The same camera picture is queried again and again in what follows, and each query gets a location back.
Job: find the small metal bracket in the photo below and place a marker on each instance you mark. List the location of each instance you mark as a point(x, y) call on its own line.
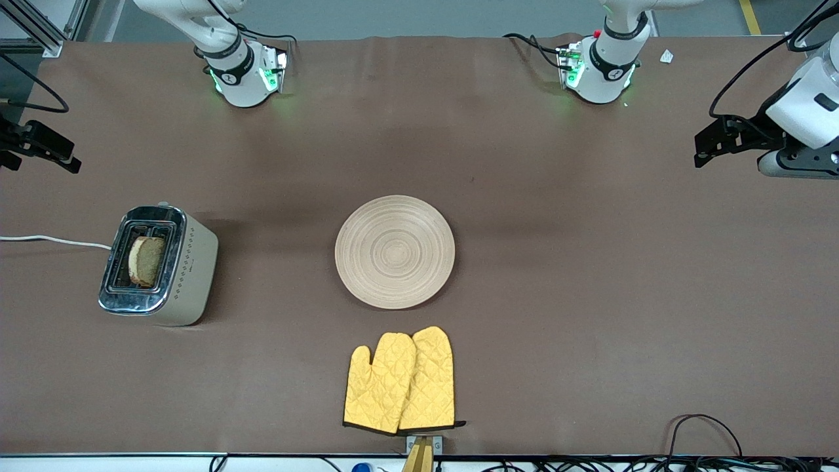
point(437, 444)

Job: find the yellow quilted oven mitt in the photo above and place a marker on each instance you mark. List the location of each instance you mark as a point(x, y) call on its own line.
point(432, 380)
point(380, 387)

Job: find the small white paper scrap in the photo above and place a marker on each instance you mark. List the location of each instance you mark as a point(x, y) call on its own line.
point(666, 56)

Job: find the round wooden plate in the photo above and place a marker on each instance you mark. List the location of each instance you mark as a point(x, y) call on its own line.
point(394, 252)

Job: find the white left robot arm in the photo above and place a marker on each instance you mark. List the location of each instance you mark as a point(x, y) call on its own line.
point(606, 72)

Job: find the blue round cap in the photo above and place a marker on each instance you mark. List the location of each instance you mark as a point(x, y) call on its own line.
point(362, 468)

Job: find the beige chrome toaster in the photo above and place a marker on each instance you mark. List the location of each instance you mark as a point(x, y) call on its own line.
point(180, 275)

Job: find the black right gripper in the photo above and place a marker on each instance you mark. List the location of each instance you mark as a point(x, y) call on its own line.
point(8, 138)

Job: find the yellow floor tape strip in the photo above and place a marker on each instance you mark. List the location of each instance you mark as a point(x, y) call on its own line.
point(749, 16)

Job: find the green lit connector board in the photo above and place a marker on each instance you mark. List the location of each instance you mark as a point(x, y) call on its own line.
point(278, 69)
point(569, 65)

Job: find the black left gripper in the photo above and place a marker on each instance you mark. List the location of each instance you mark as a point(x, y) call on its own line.
point(754, 132)

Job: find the aluminium frame profile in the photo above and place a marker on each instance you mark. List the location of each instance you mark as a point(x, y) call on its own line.
point(46, 33)

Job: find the brown table cover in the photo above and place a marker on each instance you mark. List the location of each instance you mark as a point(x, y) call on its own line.
point(524, 164)

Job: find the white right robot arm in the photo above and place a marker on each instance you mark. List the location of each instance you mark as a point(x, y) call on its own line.
point(242, 75)

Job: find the brown toast slice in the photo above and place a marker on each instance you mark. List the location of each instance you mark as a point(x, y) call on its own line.
point(147, 261)

